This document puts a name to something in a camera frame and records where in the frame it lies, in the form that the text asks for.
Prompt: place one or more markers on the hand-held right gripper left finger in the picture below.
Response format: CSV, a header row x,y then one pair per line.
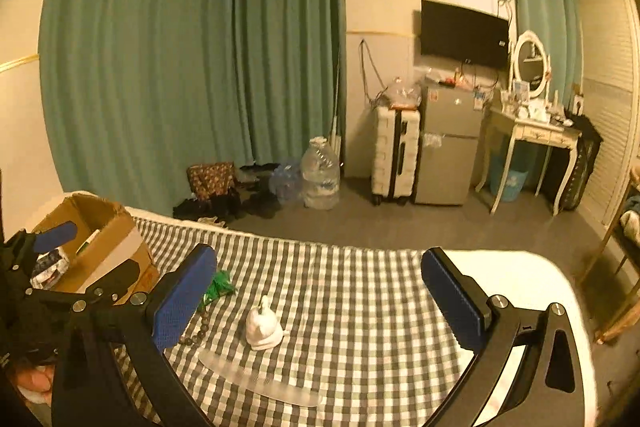
x,y
182,297

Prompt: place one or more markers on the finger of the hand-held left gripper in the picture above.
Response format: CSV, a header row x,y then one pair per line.
x,y
55,235
120,278

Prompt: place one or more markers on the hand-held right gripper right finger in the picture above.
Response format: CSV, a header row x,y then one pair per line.
x,y
450,302

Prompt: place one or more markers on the green white carton box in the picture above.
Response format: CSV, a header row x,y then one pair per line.
x,y
87,242

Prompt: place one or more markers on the blue white patterned packet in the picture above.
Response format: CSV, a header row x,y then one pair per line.
x,y
52,269

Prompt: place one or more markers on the brown cardboard box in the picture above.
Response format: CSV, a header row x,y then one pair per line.
x,y
115,212

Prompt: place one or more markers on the person's left hand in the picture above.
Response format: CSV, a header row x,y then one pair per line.
x,y
32,382

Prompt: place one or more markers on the green snack packet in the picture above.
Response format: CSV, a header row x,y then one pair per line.
x,y
220,287

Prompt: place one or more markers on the white swan-shaped toy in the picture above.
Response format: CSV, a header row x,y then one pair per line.
x,y
262,329

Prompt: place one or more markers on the black clothes pile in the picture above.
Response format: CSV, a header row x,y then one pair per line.
x,y
220,207

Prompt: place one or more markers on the green white checked blanket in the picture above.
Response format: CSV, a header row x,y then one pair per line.
x,y
340,307

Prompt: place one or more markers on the clear plastic strip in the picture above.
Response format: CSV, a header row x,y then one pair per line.
x,y
260,379

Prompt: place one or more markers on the patterned brown bag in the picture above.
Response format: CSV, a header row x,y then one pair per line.
x,y
210,179

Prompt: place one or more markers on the blue waste bin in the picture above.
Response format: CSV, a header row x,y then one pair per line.
x,y
510,182

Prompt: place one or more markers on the grey mini fridge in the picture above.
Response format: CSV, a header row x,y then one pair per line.
x,y
447,167

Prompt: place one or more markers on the crushed clear plastic bottles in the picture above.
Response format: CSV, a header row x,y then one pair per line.
x,y
285,182

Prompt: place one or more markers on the white hard suitcase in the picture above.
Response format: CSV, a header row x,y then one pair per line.
x,y
387,157

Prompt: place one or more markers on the wooden chair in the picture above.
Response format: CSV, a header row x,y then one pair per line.
x,y
611,227

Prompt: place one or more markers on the large clear water bottle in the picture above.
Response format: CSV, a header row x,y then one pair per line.
x,y
320,177

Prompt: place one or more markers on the black luggage bag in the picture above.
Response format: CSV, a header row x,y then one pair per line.
x,y
575,167

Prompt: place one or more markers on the white dressing table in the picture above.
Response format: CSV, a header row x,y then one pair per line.
x,y
530,132

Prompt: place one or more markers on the thin white pole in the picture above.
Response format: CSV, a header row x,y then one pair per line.
x,y
336,137

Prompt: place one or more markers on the wide green curtain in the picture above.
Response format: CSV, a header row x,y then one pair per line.
x,y
150,57

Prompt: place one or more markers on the clear plastic bag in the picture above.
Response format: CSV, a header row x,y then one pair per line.
x,y
400,94

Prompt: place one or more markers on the round white vanity mirror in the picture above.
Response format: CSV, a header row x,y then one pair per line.
x,y
531,67

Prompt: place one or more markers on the white louvered wardrobe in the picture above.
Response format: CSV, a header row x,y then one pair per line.
x,y
610,107

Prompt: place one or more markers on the narrow green curtain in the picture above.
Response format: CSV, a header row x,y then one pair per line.
x,y
545,7

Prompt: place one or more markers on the black wall television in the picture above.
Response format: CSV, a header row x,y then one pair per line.
x,y
462,32

